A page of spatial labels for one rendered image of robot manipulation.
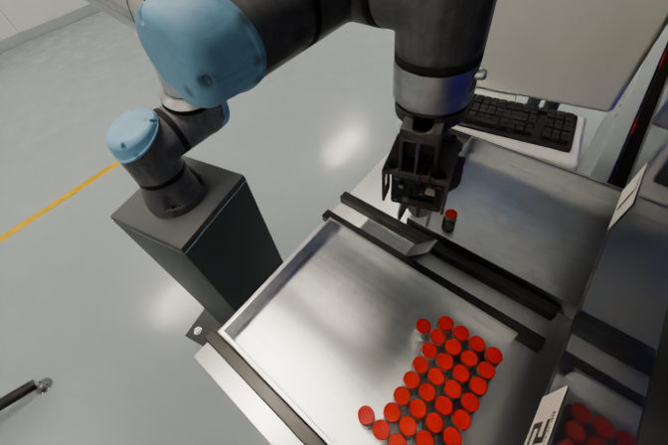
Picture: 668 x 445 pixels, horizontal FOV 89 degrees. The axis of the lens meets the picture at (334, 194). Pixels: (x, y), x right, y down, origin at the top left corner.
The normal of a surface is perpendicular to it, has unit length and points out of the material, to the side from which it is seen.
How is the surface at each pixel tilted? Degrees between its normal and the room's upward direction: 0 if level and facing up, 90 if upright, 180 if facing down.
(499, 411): 0
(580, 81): 90
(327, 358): 0
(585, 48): 90
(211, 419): 0
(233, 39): 73
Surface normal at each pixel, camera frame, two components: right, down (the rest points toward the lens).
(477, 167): -0.11, -0.64
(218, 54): 0.68, 0.26
